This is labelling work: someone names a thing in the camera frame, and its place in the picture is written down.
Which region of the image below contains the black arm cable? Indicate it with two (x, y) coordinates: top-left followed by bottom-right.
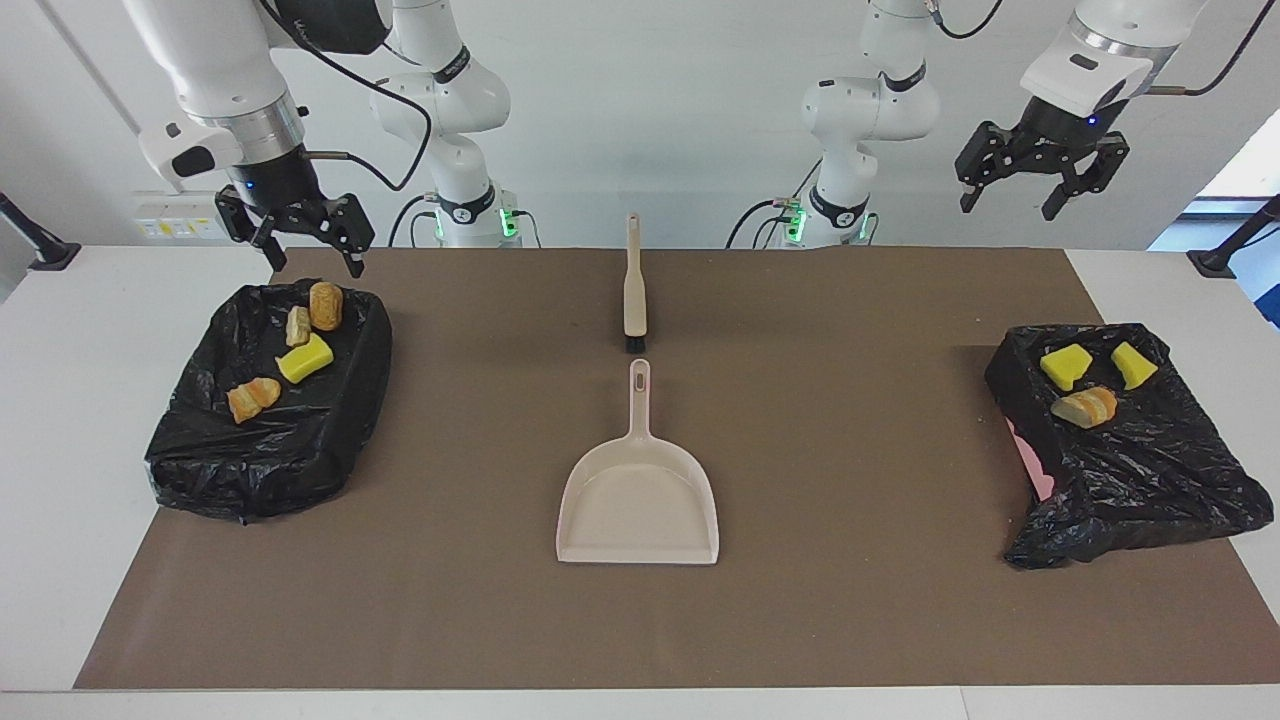
(258, 0), (434, 193)
(925, 0), (1276, 99)

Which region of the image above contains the pink bin with black bag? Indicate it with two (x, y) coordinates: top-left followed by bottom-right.
(984, 322), (1276, 571)

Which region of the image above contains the bin fully wrapped black bag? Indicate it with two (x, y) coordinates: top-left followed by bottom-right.
(144, 278), (393, 523)

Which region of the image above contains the pale bread chunk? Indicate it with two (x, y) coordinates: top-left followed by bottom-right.
(1050, 385), (1119, 430)

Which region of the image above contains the beige hand brush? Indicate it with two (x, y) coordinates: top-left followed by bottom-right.
(622, 212), (648, 355)

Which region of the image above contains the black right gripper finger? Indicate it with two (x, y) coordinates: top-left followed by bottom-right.
(215, 188), (288, 272)
(320, 193), (376, 280)

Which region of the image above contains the notched yellow sponge piece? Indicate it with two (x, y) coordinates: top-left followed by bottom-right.
(276, 333), (335, 385)

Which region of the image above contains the brown table mat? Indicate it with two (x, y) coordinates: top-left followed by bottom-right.
(73, 247), (1280, 691)

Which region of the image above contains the green and yellow sponge piece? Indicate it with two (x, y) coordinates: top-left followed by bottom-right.
(1040, 343), (1095, 392)

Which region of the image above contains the white wall socket strip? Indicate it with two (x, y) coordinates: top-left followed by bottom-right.
(130, 190), (238, 241)

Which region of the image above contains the black base cable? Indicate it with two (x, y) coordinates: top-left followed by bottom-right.
(727, 155), (826, 249)
(388, 195), (441, 248)

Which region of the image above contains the small square yellow sponge piece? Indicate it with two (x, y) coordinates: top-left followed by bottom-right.
(1111, 341), (1160, 391)

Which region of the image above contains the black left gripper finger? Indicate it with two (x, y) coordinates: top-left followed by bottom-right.
(1040, 133), (1132, 222)
(955, 121), (1016, 214)

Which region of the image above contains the white wall conduit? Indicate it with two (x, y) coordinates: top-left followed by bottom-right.
(40, 0), (186, 193)

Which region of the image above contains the beige plastic dustpan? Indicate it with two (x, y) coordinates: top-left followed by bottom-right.
(555, 359), (721, 566)

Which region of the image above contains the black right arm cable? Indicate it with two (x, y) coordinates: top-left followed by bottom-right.
(258, 0), (434, 193)

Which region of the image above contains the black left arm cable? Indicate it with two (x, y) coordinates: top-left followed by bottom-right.
(925, 0), (1276, 99)

